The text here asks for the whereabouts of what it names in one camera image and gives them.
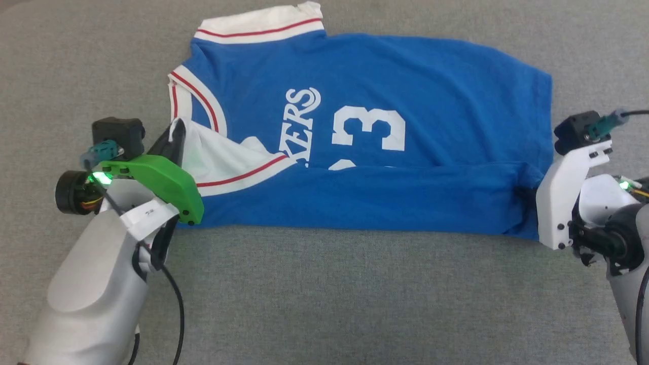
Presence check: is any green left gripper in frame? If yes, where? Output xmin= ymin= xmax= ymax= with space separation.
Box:
xmin=97 ymin=119 xmax=205 ymax=272

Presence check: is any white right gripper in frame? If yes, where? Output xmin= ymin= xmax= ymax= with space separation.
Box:
xmin=536 ymin=139 xmax=614 ymax=250

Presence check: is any blue white basketball jersey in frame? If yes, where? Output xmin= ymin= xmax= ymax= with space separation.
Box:
xmin=167 ymin=2 xmax=554 ymax=241

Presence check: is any teal left cable connector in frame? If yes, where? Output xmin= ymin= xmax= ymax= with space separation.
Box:
xmin=80 ymin=141 xmax=125 ymax=170

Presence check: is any teal cable connector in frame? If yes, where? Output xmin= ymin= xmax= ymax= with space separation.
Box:
xmin=586 ymin=109 xmax=630 ymax=140
xmin=80 ymin=141 xmax=125 ymax=170

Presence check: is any teal right cable connector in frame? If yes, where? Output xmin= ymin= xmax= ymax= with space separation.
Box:
xmin=586 ymin=109 xmax=630 ymax=140

